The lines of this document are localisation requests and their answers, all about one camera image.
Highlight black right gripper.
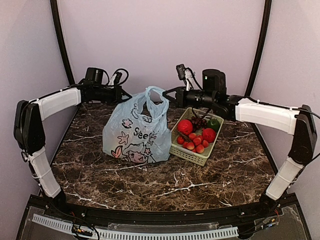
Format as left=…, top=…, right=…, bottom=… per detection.
left=163, top=85, right=217, bottom=108

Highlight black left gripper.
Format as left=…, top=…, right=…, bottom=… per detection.
left=93, top=84, right=132, bottom=106

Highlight light blue printed plastic bag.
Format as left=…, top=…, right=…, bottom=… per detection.
left=102, top=86, right=172, bottom=164

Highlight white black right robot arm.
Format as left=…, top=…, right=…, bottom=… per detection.
left=162, top=87, right=318, bottom=217

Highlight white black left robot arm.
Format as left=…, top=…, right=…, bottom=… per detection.
left=13, top=80, right=132, bottom=199

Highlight large red fruit left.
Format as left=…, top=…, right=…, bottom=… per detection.
left=177, top=119, right=193, bottom=136

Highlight large red fruit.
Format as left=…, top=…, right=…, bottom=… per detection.
left=202, top=128, right=217, bottom=144
left=177, top=119, right=193, bottom=136

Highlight large red fruit right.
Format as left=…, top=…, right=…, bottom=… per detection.
left=202, top=128, right=217, bottom=144

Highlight dark purple grape bunch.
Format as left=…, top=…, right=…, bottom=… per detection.
left=190, top=116, right=207, bottom=132

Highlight pale green perforated basket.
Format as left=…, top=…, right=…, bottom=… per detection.
left=170, top=107, right=224, bottom=166

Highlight bunch of small peaches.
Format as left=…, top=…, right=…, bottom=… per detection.
left=176, top=132, right=209, bottom=154

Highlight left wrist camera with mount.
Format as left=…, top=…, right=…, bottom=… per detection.
left=106, top=68, right=129, bottom=87

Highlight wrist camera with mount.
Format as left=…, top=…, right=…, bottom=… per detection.
left=175, top=64, right=202, bottom=91
left=106, top=68, right=129, bottom=87

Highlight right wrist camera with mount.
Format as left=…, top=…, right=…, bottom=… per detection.
left=175, top=64, right=202, bottom=91

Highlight black left corner frame post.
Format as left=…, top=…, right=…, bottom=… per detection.
left=50, top=0, right=75, bottom=85

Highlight black corner frame post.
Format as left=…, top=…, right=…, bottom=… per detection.
left=50, top=0, right=75, bottom=85
left=244, top=0, right=272, bottom=97

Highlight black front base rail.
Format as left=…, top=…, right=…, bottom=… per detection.
left=17, top=193, right=311, bottom=240

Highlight black right corner frame post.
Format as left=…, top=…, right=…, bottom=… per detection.
left=244, top=0, right=272, bottom=97

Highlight white slotted cable duct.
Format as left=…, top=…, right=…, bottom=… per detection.
left=32, top=214, right=239, bottom=240

